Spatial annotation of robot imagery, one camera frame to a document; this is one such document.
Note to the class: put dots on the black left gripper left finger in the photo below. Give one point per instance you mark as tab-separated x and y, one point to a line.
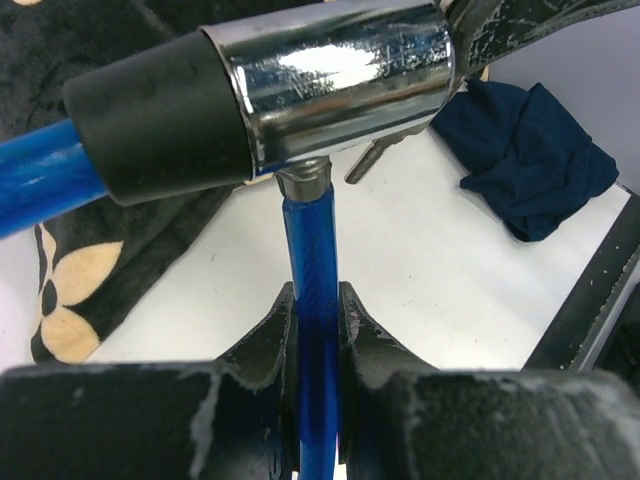
226	418

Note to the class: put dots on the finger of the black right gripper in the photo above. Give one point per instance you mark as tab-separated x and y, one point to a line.
487	30

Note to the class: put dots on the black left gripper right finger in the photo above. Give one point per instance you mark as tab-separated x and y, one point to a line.
405	419

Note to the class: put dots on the silver cable lock keys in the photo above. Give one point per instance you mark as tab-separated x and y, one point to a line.
375	151

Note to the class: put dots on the dark blue cloth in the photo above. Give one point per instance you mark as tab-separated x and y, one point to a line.
525	155

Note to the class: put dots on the black floral patterned blanket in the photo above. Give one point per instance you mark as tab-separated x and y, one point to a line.
96	262

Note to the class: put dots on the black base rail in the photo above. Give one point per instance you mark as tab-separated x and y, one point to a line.
585	308

